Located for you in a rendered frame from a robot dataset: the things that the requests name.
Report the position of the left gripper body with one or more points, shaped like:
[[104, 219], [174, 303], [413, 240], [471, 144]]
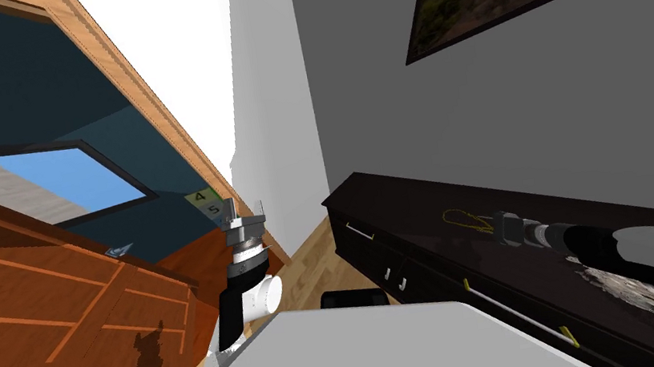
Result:
[[245, 227]]

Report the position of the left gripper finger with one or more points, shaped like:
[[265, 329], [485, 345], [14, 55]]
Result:
[[260, 209], [232, 210]]

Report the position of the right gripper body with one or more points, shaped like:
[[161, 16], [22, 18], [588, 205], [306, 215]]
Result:
[[507, 228]]

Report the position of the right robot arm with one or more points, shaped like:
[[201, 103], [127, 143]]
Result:
[[638, 266]]

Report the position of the small green grey sign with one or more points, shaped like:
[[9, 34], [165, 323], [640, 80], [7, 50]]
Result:
[[207, 203]]

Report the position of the dark long cabinet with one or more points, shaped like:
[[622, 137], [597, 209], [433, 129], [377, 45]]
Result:
[[442, 257]]

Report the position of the black framed window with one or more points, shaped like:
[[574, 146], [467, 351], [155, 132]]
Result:
[[60, 178]]

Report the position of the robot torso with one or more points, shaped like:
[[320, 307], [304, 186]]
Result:
[[361, 366]]

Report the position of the brown wooden door leaf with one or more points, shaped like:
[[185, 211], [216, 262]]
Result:
[[29, 318]]

